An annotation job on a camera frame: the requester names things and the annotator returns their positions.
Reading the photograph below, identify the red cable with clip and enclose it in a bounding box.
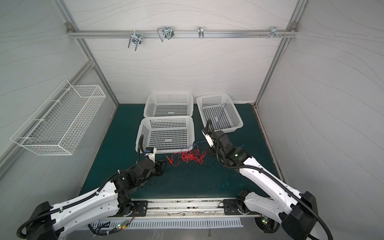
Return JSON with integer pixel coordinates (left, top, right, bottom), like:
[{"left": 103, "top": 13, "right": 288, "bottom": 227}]
[{"left": 165, "top": 148, "right": 208, "bottom": 167}]

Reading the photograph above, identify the green table mat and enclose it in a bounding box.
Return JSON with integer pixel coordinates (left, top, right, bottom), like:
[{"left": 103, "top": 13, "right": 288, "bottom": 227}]
[{"left": 81, "top": 104, "right": 278, "bottom": 199}]

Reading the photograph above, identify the metal hook clamp left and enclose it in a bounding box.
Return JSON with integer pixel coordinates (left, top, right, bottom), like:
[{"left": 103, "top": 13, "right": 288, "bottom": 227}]
[{"left": 128, "top": 33, "right": 142, "bottom": 51}]

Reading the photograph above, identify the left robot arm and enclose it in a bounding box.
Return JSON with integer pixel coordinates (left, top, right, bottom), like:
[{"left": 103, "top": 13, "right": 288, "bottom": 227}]
[{"left": 16, "top": 159, "right": 167, "bottom": 240}]

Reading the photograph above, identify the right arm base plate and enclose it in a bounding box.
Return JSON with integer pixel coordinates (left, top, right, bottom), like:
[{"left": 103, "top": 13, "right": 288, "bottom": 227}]
[{"left": 218, "top": 199, "right": 261, "bottom": 216}]

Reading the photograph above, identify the white wire wall basket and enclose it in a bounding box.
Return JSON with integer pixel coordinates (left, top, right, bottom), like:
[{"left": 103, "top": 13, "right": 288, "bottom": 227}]
[{"left": 10, "top": 80, "right": 106, "bottom": 156}]

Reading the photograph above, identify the white slotted cable duct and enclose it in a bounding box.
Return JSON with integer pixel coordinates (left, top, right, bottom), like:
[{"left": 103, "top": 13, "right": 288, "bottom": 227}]
[{"left": 67, "top": 218, "right": 244, "bottom": 231}]

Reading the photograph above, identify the metal hook clamp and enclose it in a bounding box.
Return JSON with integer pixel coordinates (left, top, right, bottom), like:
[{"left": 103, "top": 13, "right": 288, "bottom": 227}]
[
  {"left": 260, "top": 27, "right": 287, "bottom": 39},
  {"left": 128, "top": 33, "right": 142, "bottom": 51}
]

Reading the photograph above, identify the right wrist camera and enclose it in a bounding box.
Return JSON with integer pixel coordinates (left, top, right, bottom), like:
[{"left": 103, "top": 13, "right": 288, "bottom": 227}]
[{"left": 202, "top": 130, "right": 214, "bottom": 148}]

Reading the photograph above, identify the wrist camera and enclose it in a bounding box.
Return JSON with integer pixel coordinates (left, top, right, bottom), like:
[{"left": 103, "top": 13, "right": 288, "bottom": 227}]
[
  {"left": 202, "top": 130, "right": 214, "bottom": 148},
  {"left": 145, "top": 147, "right": 157, "bottom": 163}
]

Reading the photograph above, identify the metal hook clamp right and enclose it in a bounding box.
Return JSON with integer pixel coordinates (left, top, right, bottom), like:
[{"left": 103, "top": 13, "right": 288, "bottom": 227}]
[{"left": 260, "top": 27, "right": 287, "bottom": 39}]

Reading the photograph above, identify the front white perforated basket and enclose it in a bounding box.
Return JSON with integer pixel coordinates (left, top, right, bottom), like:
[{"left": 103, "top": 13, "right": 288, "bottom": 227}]
[{"left": 135, "top": 116, "right": 195, "bottom": 154}]

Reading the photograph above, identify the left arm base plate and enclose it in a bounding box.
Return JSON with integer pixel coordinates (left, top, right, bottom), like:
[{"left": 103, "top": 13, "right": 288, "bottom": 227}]
[{"left": 114, "top": 201, "right": 149, "bottom": 217}]

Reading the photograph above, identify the small metal bracket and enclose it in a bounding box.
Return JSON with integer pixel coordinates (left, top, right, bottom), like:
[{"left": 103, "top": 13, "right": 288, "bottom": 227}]
[{"left": 198, "top": 27, "right": 204, "bottom": 39}]

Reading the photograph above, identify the back left white basket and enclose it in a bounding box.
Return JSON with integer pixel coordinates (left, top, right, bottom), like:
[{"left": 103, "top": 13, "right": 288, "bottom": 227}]
[{"left": 144, "top": 93, "right": 194, "bottom": 118}]

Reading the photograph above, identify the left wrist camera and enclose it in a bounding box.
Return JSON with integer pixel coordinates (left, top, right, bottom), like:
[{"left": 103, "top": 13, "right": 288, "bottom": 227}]
[{"left": 145, "top": 147, "right": 157, "bottom": 163}]

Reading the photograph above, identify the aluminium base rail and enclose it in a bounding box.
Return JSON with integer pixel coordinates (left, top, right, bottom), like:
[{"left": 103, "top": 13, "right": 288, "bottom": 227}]
[{"left": 59, "top": 196, "right": 307, "bottom": 221}]

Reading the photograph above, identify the back right white basket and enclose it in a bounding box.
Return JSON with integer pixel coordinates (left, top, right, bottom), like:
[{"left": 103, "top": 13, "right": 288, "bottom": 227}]
[{"left": 197, "top": 94, "right": 244, "bottom": 133}]

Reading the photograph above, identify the aluminium cross rail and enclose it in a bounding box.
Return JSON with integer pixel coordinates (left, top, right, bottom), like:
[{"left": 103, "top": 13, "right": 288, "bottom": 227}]
[{"left": 67, "top": 29, "right": 298, "bottom": 39}]

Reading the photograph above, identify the metal u-bolt clamp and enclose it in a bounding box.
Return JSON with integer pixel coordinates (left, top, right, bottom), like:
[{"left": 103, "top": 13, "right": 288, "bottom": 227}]
[{"left": 157, "top": 26, "right": 175, "bottom": 42}]

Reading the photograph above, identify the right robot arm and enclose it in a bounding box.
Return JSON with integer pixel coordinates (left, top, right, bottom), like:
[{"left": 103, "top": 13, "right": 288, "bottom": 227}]
[{"left": 202, "top": 126, "right": 334, "bottom": 240}]

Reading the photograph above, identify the blue cable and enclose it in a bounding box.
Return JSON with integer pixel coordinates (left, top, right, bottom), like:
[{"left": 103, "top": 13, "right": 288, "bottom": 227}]
[{"left": 214, "top": 102, "right": 228, "bottom": 124}]

